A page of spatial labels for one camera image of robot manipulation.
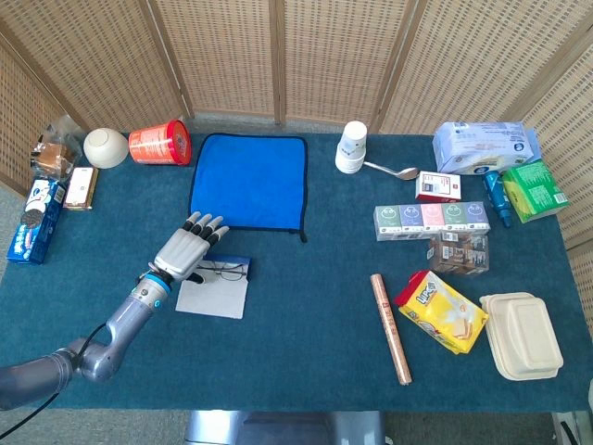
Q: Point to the blue glasses case grey lining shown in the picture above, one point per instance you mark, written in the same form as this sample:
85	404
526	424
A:
218	299

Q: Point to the clear bag with bread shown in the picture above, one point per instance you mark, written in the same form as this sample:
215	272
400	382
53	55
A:
53	157

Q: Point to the white blue tissue pack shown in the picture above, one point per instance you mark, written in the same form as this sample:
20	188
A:
484	148

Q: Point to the yellow Lipo snack bag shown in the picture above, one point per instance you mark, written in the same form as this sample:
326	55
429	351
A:
440	315

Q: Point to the white paper cup stack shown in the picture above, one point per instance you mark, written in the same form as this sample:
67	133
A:
351	150

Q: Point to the brown clear-wrapped pack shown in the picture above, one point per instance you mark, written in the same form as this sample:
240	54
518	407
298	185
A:
461	255

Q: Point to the wicker folding screen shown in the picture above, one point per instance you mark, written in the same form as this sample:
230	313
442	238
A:
222	55

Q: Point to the small brown white box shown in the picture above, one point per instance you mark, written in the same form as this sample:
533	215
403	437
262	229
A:
79	187

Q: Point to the beige lunch box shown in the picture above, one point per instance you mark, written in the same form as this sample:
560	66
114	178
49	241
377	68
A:
523	336

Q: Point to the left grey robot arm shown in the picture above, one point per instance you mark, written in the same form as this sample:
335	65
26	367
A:
125	315

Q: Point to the blue cloth black trim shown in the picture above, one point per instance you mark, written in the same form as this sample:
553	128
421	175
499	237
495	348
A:
255	176

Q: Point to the pastel pocket tissue multipack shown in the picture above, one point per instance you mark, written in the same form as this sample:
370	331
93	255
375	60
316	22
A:
431	220

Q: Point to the blue Oreo cookie box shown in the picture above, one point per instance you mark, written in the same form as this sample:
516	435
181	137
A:
34	222

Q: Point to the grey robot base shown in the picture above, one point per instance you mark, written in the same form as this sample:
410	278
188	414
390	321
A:
287	428

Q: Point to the small white red box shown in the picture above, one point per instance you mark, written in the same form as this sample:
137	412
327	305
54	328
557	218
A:
437	186

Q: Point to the orange red-lidded can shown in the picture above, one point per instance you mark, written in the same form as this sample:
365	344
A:
157	146

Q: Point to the black eyeglasses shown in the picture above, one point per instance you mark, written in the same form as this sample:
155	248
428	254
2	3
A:
231	272

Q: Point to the metal spoon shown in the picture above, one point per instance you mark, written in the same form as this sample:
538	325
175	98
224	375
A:
407	174

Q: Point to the cream bowl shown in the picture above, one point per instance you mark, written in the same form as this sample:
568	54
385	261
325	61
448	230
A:
105	148

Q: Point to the teal table cloth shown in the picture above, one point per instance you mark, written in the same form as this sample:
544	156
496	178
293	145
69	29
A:
301	301

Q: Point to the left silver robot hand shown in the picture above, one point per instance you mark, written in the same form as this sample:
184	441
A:
183	252

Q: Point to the blue bottle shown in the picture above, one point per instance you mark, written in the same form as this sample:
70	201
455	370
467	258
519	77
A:
496	192

